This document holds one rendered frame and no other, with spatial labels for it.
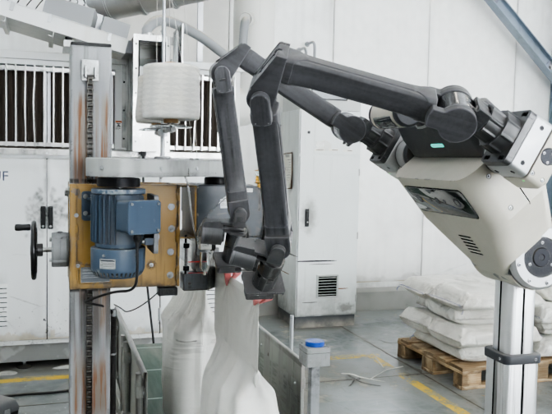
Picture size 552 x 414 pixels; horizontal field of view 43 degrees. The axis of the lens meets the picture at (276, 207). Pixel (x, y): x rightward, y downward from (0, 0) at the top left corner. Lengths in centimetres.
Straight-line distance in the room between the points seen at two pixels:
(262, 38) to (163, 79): 351
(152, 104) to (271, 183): 59
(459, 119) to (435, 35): 585
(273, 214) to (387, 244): 542
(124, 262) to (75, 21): 288
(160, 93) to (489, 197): 93
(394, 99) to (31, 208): 373
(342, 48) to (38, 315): 366
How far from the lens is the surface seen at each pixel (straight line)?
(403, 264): 707
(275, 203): 155
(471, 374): 475
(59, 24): 459
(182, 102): 199
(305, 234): 596
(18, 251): 492
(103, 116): 221
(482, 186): 160
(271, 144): 147
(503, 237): 168
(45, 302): 496
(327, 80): 139
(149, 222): 193
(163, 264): 220
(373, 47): 691
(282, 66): 137
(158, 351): 394
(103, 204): 197
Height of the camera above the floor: 141
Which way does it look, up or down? 4 degrees down
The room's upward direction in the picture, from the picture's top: 1 degrees clockwise
